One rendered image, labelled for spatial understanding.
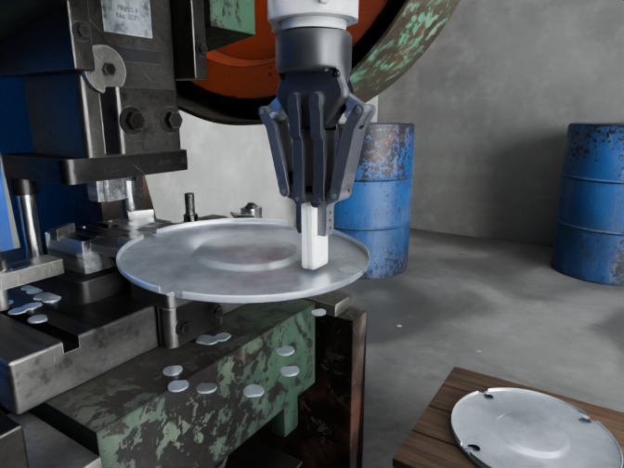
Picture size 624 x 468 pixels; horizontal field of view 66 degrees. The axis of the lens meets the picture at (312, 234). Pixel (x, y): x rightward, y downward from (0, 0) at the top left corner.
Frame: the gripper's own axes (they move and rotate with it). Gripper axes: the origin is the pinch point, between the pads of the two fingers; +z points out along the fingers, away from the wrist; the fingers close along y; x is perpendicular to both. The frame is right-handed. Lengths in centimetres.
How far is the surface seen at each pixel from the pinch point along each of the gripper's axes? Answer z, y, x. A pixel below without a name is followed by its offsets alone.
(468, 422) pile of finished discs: 46, 7, 43
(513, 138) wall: 5, -46, 329
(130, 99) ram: -14.4, -24.7, -3.3
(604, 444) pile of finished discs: 46, 29, 50
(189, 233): 2.8, -20.6, 0.9
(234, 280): 3.7, -4.4, -8.1
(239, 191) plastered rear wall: 28, -153, 155
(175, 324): 13.3, -18.6, -4.4
